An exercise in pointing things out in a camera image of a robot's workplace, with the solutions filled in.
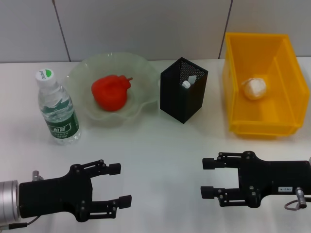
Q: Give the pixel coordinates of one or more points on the wavy translucent glass fruit plate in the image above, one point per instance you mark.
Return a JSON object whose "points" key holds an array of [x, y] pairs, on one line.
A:
{"points": [[80, 72]]}

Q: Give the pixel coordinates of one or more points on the white paper ball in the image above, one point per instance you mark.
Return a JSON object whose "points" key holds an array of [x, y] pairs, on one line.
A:
{"points": [[253, 88]]}

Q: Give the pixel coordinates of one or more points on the red-orange fruit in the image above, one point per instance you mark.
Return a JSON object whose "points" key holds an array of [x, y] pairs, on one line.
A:
{"points": [[110, 93]]}

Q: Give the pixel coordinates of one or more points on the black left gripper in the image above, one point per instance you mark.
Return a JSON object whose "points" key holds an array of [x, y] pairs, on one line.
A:
{"points": [[56, 194]]}

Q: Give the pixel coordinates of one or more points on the silver grey pen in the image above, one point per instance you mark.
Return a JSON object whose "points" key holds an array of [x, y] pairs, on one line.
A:
{"points": [[192, 79]]}

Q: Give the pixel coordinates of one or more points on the black mesh pen holder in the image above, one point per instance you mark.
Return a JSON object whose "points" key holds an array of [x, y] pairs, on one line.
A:
{"points": [[182, 106]]}

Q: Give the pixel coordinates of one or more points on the green utility knife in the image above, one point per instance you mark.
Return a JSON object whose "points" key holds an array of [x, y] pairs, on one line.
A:
{"points": [[186, 85]]}

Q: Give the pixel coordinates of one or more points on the yellow plastic bin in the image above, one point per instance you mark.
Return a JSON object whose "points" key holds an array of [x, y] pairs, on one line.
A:
{"points": [[243, 53]]}

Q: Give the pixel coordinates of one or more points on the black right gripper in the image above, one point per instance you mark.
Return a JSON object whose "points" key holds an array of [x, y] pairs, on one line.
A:
{"points": [[267, 177]]}

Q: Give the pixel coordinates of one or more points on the clear water bottle green label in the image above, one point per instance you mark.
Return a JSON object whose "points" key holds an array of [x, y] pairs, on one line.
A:
{"points": [[58, 111]]}

